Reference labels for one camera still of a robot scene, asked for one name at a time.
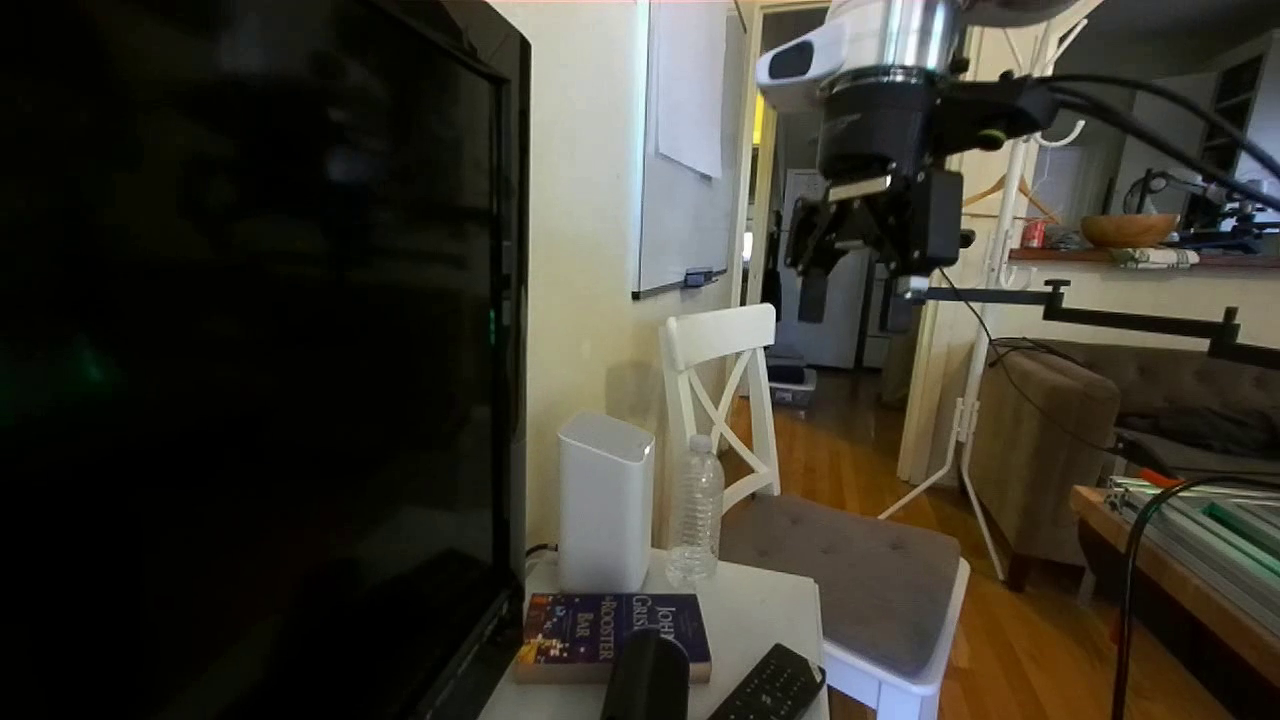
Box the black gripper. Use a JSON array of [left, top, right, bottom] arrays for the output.
[[782, 170, 912, 328]]

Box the black remote control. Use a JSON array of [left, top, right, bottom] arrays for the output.
[[705, 641, 831, 720]]

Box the white tripod stand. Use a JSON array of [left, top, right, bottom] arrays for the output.
[[876, 24, 1072, 585]]

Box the white paper sheet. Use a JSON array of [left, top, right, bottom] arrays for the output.
[[648, 0, 733, 185]]

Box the clear plastic water bottle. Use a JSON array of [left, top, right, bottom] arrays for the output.
[[663, 431, 727, 589]]

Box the brown fabric couch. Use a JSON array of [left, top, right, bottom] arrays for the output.
[[968, 336, 1280, 594]]

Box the white wooden chair grey cushion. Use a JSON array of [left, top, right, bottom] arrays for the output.
[[656, 302, 976, 720]]

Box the white tower router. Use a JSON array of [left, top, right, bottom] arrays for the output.
[[557, 413, 662, 596]]

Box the wooden bowl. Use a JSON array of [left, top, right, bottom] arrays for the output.
[[1077, 208, 1185, 258]]

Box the blue John Grisham paperback book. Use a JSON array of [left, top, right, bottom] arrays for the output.
[[514, 589, 715, 688]]

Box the small glossy black box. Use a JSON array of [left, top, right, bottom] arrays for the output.
[[600, 625, 698, 720]]

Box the robot mounting table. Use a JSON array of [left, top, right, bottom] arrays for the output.
[[1066, 469, 1280, 720]]

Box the black flat screen television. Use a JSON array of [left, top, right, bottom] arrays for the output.
[[0, 0, 537, 720]]

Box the black wrist camera block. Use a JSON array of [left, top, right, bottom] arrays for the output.
[[895, 170, 968, 273]]

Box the white wall whiteboard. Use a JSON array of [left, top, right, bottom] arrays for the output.
[[630, 0, 736, 303]]

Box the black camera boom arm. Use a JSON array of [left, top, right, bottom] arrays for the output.
[[892, 273, 1249, 362]]

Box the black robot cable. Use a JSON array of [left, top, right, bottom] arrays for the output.
[[933, 74, 1280, 215]]

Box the thick black looped cable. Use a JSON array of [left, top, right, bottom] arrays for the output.
[[1107, 473, 1280, 720]]

